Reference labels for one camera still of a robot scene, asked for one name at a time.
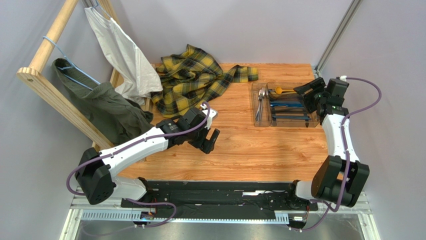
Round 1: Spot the wooden clothes rack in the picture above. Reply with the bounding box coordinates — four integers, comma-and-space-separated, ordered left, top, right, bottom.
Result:
16, 0, 113, 150

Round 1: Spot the grey plastic knife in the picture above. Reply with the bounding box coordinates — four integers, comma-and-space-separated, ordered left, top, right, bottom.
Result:
271, 108, 306, 115

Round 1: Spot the blue metal knife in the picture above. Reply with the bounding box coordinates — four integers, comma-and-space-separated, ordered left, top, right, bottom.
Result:
269, 101, 304, 108

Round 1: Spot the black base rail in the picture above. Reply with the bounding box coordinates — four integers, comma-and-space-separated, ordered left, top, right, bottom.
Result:
71, 179, 320, 231

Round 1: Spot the black metal spoon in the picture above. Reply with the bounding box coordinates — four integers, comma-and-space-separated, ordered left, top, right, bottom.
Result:
269, 94, 301, 102

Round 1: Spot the white hanging garment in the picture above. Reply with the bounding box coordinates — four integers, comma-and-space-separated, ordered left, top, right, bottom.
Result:
84, 7, 163, 105

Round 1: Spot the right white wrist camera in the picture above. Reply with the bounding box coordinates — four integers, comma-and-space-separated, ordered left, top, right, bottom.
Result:
338, 75, 347, 82

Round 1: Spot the light blue hanger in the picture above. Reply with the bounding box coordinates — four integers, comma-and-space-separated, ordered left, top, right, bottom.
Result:
42, 36, 101, 91

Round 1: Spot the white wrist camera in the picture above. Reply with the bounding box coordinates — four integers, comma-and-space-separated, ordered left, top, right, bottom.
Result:
200, 103, 218, 130
338, 75, 347, 82

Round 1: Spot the silver fork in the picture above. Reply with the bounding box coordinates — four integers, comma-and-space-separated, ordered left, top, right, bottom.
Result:
255, 87, 265, 122

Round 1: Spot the grey chopstick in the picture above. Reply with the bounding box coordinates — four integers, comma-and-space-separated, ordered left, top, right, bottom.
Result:
272, 115, 311, 121

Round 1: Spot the olive green garment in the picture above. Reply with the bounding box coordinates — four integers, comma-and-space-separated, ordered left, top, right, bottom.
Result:
52, 58, 153, 146

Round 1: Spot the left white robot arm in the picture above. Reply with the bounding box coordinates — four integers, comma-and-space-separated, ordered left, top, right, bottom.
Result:
71, 104, 220, 205

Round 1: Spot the yellow plaid shirt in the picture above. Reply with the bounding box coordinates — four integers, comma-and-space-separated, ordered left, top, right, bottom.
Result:
151, 44, 259, 118

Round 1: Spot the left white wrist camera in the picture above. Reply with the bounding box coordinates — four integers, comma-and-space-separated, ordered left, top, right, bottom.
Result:
200, 103, 218, 130

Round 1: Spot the silver spoon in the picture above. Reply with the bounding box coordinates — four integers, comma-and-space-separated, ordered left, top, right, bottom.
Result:
260, 87, 268, 121

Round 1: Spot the clear plastic utensil organizer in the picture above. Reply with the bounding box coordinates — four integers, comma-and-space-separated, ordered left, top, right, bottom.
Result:
250, 82, 320, 128

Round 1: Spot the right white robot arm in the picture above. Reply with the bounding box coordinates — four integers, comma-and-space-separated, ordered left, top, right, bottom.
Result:
293, 77, 370, 208

